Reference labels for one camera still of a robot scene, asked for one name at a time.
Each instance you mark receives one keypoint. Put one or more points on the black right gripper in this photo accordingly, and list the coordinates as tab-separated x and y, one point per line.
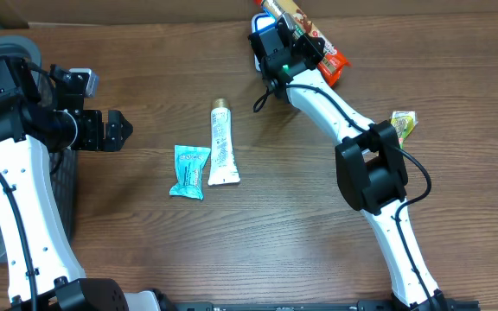
308	47

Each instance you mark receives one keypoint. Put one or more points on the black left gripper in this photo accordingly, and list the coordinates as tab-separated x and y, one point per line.
103	130

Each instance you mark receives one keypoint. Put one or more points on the orange spaghetti packet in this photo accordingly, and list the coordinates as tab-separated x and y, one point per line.
333	61

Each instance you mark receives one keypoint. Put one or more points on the teal snack packet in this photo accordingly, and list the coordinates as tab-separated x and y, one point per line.
189	164

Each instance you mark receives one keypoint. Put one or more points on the white tube with gold cap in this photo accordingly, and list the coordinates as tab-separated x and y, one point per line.
223	169

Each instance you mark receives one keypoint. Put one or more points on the green tea packet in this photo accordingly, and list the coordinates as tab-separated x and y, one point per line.
404	123

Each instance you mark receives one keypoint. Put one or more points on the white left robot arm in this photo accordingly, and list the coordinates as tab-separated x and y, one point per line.
42	112

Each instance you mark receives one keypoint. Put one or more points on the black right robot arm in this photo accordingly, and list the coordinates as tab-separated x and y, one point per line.
369	162

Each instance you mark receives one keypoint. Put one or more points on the white barcode scanner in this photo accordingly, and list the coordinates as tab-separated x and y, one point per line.
261	25

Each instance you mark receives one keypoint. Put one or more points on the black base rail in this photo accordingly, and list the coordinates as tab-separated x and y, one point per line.
364	305

